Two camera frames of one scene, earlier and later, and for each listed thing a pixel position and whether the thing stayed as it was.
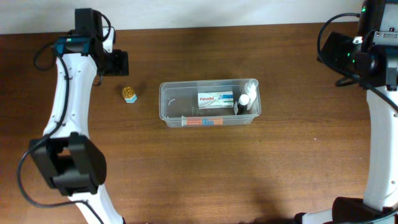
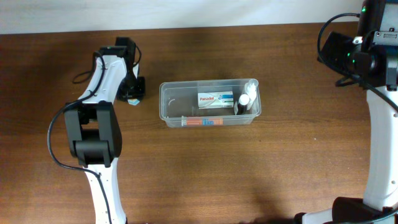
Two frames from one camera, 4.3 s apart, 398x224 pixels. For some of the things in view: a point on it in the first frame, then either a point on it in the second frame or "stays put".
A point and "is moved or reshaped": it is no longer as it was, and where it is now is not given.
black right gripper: [340, 43] stays put
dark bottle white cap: [244, 100] stays put
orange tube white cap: [189, 121] stays put
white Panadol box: [217, 99] stays put
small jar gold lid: [128, 92] is moved or reshaped
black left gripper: [121, 64] -> [138, 93]
